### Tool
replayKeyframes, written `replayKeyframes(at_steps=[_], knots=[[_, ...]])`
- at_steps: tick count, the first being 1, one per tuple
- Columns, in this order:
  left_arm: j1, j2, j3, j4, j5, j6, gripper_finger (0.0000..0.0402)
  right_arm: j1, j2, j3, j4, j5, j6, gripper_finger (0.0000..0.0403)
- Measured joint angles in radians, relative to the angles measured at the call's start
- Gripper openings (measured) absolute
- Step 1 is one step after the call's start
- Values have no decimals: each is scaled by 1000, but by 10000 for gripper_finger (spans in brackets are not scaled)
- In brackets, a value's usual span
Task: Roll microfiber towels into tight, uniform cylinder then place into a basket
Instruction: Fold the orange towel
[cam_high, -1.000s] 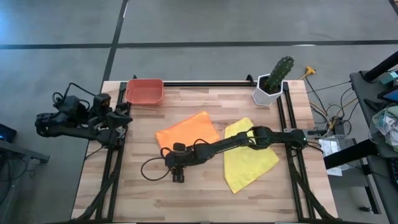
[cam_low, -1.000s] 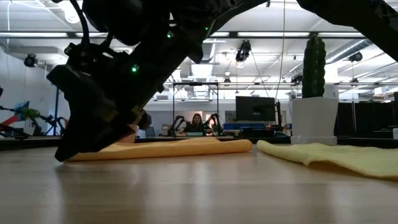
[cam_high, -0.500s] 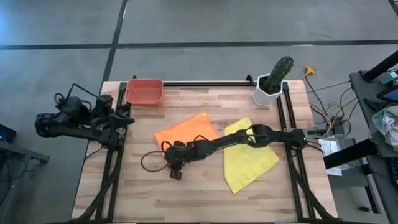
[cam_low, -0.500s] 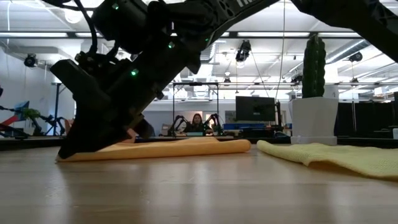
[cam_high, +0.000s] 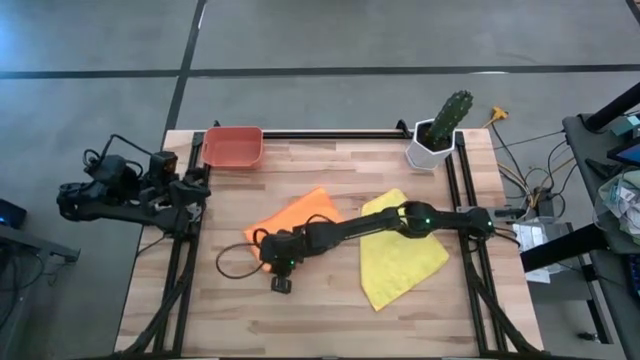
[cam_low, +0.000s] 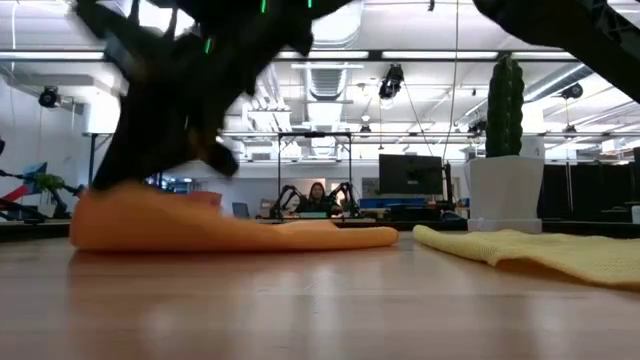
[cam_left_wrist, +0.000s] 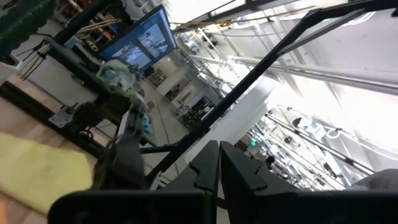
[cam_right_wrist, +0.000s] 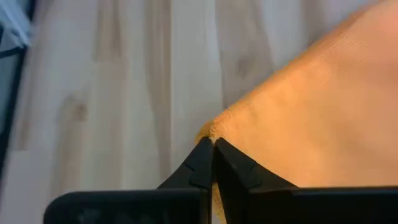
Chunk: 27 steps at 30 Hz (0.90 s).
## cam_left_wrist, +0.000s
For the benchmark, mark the clear plastic bag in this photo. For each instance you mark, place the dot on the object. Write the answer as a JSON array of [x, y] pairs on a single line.
[[115, 76]]

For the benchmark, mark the blue screen monitor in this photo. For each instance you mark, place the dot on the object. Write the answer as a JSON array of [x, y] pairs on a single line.
[[140, 43]]

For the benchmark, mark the yellow microfiber towel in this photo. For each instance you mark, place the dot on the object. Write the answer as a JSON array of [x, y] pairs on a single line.
[[37, 168]]

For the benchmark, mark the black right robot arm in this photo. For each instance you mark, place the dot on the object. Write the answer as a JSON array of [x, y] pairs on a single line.
[[124, 161]]

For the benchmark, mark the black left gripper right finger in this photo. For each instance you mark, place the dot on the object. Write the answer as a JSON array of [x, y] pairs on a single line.
[[239, 177]]

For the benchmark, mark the white hexagonal plant pot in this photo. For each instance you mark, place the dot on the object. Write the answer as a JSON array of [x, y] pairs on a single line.
[[6, 73]]

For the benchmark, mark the silver metal bracket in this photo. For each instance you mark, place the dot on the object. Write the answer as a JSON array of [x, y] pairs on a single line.
[[60, 117]]

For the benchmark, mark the black camera rig pole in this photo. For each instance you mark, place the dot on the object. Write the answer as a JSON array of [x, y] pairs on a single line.
[[248, 78]]

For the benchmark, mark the green cactus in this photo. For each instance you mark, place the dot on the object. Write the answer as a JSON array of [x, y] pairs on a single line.
[[21, 21]]

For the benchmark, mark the black aluminium table frame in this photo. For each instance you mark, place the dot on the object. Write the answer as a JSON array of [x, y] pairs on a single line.
[[28, 107]]

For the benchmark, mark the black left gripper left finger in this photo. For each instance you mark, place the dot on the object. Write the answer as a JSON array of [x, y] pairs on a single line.
[[206, 168]]

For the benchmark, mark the black side desk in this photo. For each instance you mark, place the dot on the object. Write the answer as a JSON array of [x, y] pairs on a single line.
[[77, 68]]

